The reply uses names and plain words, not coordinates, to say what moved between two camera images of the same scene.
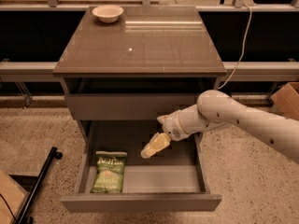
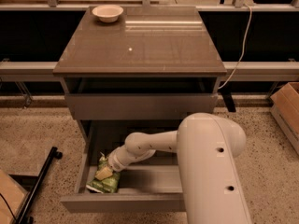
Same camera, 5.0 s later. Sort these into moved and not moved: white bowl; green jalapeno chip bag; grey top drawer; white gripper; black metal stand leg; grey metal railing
Moved: white gripper; green jalapeno chip bag
Not moved: white bowl; grey metal railing; black metal stand leg; grey top drawer
